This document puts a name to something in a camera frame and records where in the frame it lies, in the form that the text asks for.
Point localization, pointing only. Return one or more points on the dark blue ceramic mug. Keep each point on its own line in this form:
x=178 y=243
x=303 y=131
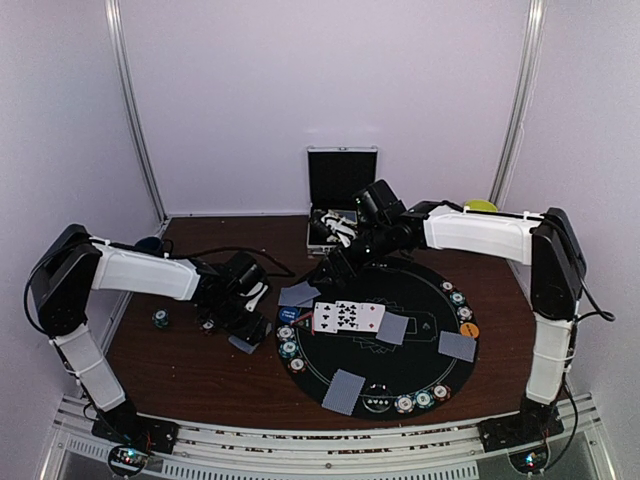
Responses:
x=155 y=245

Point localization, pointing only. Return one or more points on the blue chip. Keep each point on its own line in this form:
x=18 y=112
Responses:
x=404 y=404
x=465 y=314
x=285 y=333

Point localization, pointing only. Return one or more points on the right aluminium frame post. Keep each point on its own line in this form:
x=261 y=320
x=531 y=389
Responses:
x=525 y=86

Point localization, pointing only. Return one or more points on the round black poker mat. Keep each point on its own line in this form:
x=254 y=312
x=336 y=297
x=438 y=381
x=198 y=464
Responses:
x=405 y=288

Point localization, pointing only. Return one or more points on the face-down card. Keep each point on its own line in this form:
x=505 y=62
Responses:
x=392 y=329

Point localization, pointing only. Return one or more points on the blue small blind button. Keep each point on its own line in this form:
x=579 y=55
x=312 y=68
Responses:
x=288 y=315

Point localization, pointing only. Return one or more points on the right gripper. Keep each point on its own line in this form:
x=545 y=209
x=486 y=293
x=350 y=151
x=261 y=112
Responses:
x=333 y=266

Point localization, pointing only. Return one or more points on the orange big blind button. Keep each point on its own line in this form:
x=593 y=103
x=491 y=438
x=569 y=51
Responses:
x=469 y=329

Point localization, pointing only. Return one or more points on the three of clubs card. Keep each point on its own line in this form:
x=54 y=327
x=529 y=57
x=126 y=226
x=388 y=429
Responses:
x=324 y=318

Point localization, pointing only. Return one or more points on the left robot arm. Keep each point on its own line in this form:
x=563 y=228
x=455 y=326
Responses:
x=77 y=264

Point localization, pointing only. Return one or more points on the blue-backed card deck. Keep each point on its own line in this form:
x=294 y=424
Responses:
x=243 y=345

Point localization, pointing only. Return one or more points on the card box in case upper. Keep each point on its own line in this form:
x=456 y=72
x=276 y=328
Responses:
x=349 y=215

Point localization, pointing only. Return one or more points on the front aluminium rail base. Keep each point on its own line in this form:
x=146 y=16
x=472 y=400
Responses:
x=451 y=450

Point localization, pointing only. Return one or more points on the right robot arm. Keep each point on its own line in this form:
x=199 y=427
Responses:
x=544 y=243

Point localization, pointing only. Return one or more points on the aluminium poker case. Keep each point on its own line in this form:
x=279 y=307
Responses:
x=335 y=175

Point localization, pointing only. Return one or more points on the clear dealer button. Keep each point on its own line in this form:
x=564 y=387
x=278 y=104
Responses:
x=376 y=398

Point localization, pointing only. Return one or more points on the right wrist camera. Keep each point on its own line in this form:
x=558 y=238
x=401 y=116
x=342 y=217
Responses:
x=330 y=225

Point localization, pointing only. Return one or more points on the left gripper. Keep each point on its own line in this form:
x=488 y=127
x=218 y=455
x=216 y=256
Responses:
x=249 y=332

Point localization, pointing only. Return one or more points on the green 50 chip stack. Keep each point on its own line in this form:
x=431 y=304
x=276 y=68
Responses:
x=160 y=319

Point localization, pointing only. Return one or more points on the yellow-green cup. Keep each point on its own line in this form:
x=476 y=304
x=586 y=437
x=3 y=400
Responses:
x=481 y=205

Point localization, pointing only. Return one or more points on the left aluminium frame post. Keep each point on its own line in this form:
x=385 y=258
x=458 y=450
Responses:
x=117 y=36

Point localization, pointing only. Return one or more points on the aluminium frame post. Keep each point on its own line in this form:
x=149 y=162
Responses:
x=117 y=36
x=525 y=86

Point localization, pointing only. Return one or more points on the dealt card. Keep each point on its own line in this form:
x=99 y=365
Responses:
x=297 y=294
x=343 y=392
x=457 y=346

